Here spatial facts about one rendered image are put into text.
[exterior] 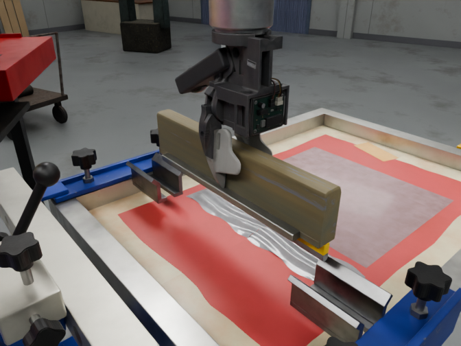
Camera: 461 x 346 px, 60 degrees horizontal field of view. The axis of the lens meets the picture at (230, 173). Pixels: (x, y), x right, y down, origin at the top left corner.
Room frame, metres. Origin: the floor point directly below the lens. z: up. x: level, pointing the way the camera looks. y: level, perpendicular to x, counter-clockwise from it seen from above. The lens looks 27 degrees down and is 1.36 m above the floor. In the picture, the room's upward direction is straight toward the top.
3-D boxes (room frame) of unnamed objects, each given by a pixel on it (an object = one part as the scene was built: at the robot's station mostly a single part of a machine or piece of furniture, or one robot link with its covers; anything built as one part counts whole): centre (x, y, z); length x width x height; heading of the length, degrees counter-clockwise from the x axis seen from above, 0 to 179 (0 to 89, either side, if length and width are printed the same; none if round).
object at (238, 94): (0.49, -0.02, 1.23); 0.09 x 0.08 x 0.12; 40
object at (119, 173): (0.71, 0.20, 0.98); 0.30 x 0.05 x 0.07; 130
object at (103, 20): (9.84, 2.52, 0.35); 2.03 x 0.65 x 0.69; 54
